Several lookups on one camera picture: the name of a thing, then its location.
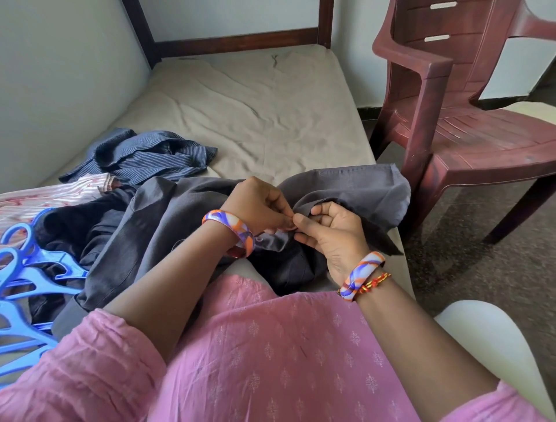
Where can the blue striped shirt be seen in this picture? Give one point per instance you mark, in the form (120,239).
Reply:
(139,156)

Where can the bed with beige sheet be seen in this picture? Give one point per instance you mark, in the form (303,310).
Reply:
(261,104)

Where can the pink floral striped garment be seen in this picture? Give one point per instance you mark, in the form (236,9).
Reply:
(43,200)

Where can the white trousers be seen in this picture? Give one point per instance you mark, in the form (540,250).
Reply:
(495,348)

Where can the person's left hand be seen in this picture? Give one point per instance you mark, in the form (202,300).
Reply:
(256,207)

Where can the person's right hand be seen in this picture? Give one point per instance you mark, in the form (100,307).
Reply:
(334,239)

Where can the striped white purple bangle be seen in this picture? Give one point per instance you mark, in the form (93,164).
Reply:
(360,274)

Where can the striped orange purple bangle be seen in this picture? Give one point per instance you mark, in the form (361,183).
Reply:
(230,228)

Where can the maroon plastic chair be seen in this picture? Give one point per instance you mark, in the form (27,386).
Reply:
(469,139)

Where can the grey button shirt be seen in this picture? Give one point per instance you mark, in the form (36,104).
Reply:
(365,191)

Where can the person's right forearm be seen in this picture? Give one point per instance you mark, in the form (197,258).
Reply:
(426,352)

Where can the dark wooden bed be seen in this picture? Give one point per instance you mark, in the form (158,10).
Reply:
(234,42)

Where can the person's left forearm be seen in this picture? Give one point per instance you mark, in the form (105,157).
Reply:
(169,291)

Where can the pile of blue hangers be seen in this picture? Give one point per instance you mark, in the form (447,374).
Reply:
(26,278)

